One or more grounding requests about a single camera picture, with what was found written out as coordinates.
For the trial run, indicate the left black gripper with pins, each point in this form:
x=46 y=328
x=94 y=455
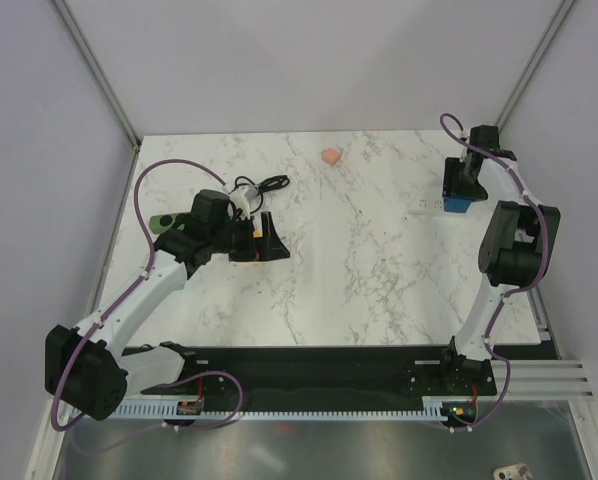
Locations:
x=266 y=248

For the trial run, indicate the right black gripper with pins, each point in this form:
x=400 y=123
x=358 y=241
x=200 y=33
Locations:
x=450 y=188

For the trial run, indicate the blue cube socket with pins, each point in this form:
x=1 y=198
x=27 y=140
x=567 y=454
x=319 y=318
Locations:
x=458 y=205

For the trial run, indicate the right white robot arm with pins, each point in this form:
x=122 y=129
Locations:
x=513 y=255

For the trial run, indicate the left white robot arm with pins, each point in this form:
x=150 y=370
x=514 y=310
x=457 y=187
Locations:
x=86 y=366

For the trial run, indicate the white triangular power strip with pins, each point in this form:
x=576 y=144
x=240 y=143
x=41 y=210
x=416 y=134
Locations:
x=426 y=206

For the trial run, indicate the pink cube block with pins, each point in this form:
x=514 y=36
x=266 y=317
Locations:
x=331 y=156

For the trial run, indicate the green power strip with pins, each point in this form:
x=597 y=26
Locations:
x=158 y=224

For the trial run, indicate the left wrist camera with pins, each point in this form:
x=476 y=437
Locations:
x=242 y=202

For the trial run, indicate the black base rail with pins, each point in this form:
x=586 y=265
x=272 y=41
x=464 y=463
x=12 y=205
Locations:
x=320 y=378

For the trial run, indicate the white cable duct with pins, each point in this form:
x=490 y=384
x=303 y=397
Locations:
x=173 y=408

